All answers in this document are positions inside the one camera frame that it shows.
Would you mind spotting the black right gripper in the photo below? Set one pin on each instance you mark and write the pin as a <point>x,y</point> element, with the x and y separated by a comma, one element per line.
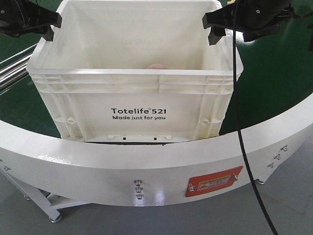
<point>254,18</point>

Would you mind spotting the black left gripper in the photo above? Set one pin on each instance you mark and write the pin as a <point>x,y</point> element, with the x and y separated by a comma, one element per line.
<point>16,15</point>

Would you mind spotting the yellow-pink plush peach ball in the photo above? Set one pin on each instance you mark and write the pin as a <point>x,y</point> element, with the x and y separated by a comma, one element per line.
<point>157,67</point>

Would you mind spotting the white plastic Totelife crate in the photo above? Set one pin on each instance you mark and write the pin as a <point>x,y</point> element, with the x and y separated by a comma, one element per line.
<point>94,81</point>

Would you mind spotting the white curved conveyor rim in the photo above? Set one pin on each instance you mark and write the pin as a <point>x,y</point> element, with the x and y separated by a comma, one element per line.
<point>111,174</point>

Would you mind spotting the orange warning label plate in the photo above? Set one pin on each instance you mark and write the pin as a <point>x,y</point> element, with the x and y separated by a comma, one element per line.
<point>199,185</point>

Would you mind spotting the chrome guide rail rods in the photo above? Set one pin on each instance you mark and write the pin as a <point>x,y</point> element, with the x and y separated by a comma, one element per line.
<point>13,69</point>

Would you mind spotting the white conveyor support leg frame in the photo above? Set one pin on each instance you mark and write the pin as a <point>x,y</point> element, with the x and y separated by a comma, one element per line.
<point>50,205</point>

